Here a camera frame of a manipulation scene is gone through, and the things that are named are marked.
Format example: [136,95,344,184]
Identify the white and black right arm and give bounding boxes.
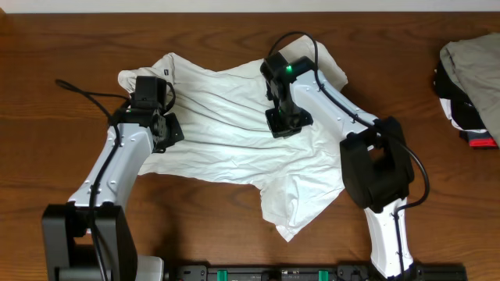
[260,53,416,280]

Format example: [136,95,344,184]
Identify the white t-shirt black print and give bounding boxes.
[118,52,344,240]

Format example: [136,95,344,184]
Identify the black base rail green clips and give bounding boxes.
[163,263,468,281]

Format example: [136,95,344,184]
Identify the grey folded garment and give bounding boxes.
[439,33,499,142]

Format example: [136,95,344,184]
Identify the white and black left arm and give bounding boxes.
[41,108,184,280]

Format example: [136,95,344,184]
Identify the black red folded garment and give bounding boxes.
[433,62,499,150]

